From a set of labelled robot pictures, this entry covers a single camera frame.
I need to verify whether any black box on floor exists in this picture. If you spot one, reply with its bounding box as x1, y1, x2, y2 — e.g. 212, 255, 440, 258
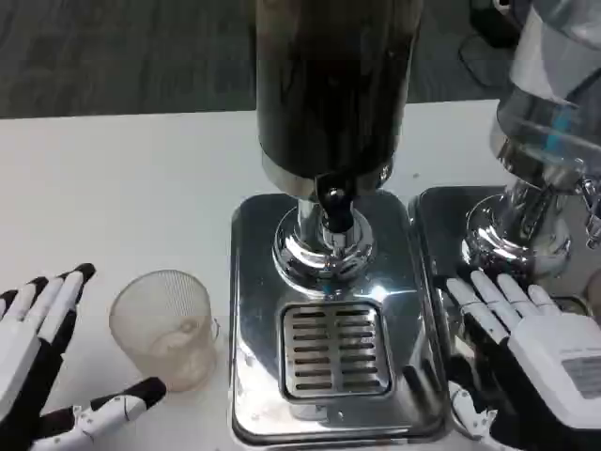
469, 0, 523, 48

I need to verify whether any dark drink dispenser steel base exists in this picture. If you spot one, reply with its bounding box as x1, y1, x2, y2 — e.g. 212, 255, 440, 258
228, 0, 447, 447

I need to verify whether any clear ribbed glass cup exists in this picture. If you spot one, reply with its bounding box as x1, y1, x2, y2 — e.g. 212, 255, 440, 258
108, 269, 222, 394

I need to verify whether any chrome dispenser tap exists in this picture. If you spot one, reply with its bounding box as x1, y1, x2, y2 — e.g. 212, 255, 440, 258
579, 177, 601, 250

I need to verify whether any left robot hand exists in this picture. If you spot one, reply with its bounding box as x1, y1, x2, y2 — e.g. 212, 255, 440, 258
0, 262, 168, 451

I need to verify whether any black dispenser tap handle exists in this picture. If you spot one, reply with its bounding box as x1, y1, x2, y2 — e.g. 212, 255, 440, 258
315, 171, 359, 234

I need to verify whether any black floor cable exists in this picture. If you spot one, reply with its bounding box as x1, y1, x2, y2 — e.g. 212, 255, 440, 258
457, 31, 514, 88

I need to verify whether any clear drink dispenser steel base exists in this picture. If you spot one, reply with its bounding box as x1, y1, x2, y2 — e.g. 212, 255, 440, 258
408, 0, 601, 424

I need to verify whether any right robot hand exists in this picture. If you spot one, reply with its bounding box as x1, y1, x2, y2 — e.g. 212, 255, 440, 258
443, 270, 601, 451

